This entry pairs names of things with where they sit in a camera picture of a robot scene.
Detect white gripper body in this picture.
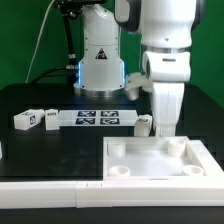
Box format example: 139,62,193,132
152,82,185,137

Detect white square tabletop part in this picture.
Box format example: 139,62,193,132
101,135,224,182

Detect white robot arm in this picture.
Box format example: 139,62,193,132
74,0,205,137

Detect white tag base sheet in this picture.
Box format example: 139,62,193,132
59,110,137,127

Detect white front fence bar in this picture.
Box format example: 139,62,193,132
0,177,224,209

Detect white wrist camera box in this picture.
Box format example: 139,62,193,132
125,72,153,101

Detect black cable bundle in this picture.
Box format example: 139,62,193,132
30,65,75,84

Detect white cable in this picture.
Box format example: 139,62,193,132
25,0,56,84

